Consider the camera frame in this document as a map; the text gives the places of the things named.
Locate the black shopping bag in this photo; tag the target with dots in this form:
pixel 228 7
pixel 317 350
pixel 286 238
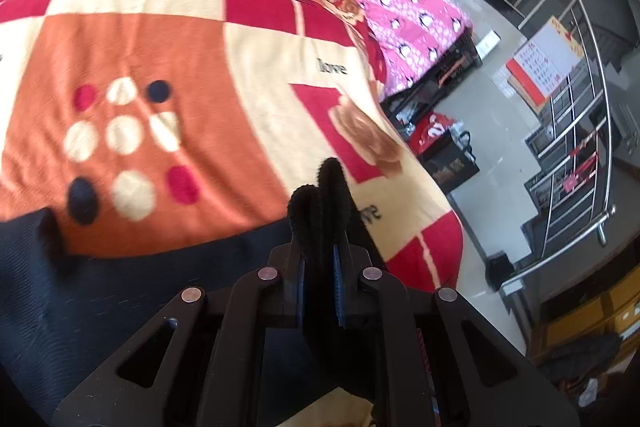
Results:
pixel 450 167

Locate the small black bin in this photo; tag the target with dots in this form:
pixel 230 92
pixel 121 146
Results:
pixel 500 272

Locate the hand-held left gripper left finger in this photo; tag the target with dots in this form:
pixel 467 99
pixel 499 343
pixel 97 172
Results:
pixel 301 292

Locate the orange red checkered blanket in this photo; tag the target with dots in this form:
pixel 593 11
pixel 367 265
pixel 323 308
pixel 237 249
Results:
pixel 175 32

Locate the metal stair railing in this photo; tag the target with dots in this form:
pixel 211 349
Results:
pixel 602 229

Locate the red shopping bag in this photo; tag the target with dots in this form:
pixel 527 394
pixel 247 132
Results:
pixel 432 132

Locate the small white box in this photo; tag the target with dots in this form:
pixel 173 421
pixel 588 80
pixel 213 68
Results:
pixel 487 44

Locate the pink printed bed sheet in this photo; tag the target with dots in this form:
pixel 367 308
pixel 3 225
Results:
pixel 400 7

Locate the yellow cardboard boxes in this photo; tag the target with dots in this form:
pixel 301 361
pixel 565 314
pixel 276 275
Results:
pixel 575 322

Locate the dark cloth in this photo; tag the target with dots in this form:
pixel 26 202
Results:
pixel 580 357

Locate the red white poster board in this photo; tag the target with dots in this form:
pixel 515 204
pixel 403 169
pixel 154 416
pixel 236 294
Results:
pixel 540 57

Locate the black pants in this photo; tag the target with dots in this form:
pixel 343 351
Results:
pixel 100 307

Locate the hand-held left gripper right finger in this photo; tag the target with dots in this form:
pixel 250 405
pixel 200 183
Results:
pixel 339 287

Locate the black storage crate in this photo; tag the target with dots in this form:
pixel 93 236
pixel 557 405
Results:
pixel 445 67

